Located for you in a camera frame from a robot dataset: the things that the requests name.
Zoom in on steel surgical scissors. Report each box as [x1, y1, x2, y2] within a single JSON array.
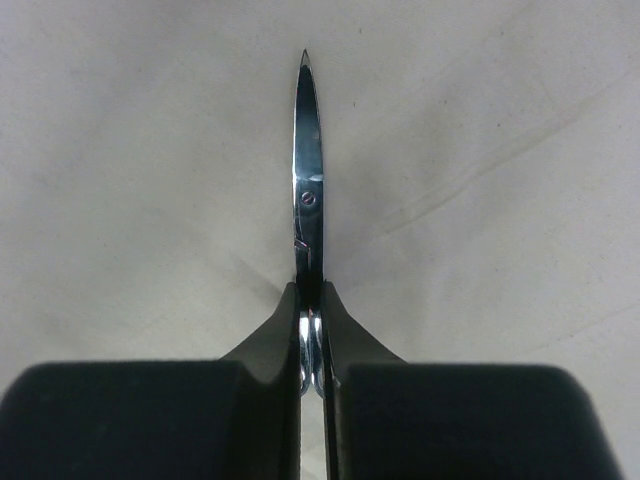
[[292, 51, 324, 396]]

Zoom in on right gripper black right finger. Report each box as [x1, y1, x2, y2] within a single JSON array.
[[321, 284, 622, 479]]

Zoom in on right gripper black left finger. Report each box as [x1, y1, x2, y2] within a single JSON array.
[[1, 285, 300, 479]]

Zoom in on beige cloth mat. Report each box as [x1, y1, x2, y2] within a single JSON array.
[[1, 1, 639, 479]]

